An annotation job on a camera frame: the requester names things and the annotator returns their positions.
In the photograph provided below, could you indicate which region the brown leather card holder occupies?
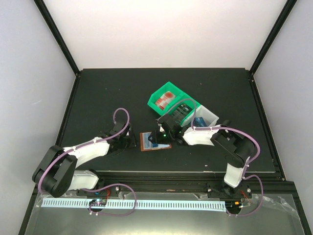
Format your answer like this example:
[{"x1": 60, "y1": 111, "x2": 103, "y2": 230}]
[{"x1": 140, "y1": 132, "x2": 172, "y2": 152}]

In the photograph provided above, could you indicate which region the blue credit card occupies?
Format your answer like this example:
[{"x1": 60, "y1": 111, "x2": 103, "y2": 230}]
[
  {"x1": 142, "y1": 132, "x2": 157, "y2": 150},
  {"x1": 194, "y1": 117, "x2": 207, "y2": 127}
]

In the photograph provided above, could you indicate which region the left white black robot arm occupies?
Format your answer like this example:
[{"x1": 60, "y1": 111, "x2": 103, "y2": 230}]
[{"x1": 32, "y1": 122, "x2": 136, "y2": 198}]

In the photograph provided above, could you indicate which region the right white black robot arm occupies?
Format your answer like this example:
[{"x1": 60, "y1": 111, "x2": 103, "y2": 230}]
[{"x1": 146, "y1": 115, "x2": 261, "y2": 197}]

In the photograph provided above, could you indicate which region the red patterned card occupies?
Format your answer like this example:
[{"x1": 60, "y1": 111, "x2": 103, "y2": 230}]
[{"x1": 155, "y1": 91, "x2": 176, "y2": 110}]

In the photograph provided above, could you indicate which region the green bin left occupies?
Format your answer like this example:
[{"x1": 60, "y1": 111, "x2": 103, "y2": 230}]
[{"x1": 147, "y1": 82, "x2": 184, "y2": 116}]

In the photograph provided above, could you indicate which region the green bin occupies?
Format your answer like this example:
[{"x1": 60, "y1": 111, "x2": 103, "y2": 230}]
[
  {"x1": 147, "y1": 82, "x2": 184, "y2": 116},
  {"x1": 169, "y1": 93, "x2": 200, "y2": 126}
]

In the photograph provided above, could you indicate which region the green bin middle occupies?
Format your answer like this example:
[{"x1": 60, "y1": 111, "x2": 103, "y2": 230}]
[{"x1": 169, "y1": 93, "x2": 200, "y2": 126}]

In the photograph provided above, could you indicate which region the white bin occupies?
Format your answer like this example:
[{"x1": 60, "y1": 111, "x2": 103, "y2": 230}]
[{"x1": 195, "y1": 105, "x2": 219, "y2": 127}]

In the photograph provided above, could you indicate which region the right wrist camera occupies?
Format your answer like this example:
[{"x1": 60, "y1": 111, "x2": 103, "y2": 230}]
[{"x1": 158, "y1": 123, "x2": 165, "y2": 133}]

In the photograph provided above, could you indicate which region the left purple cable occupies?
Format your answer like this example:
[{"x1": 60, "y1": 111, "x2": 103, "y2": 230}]
[{"x1": 38, "y1": 108, "x2": 137, "y2": 217}]

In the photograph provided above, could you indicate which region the purple cable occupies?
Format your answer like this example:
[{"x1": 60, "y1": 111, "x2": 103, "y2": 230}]
[
  {"x1": 38, "y1": 108, "x2": 137, "y2": 217},
  {"x1": 156, "y1": 98, "x2": 264, "y2": 218}
]

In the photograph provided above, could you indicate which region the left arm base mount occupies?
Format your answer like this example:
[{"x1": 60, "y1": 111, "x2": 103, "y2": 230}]
[{"x1": 75, "y1": 182, "x2": 121, "y2": 199}]

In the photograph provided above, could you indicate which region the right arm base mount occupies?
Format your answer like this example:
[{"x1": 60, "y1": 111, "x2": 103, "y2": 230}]
[{"x1": 206, "y1": 182, "x2": 252, "y2": 200}]

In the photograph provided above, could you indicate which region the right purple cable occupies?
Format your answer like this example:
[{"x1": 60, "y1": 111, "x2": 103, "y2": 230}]
[{"x1": 156, "y1": 98, "x2": 264, "y2": 218}]

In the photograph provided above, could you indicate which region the white slotted cable duct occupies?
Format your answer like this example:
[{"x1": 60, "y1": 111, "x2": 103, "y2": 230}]
[{"x1": 41, "y1": 198, "x2": 226, "y2": 212}]

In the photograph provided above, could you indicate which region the black aluminium frame rail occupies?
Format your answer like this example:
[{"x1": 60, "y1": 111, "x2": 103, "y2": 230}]
[{"x1": 19, "y1": 172, "x2": 311, "y2": 235}]

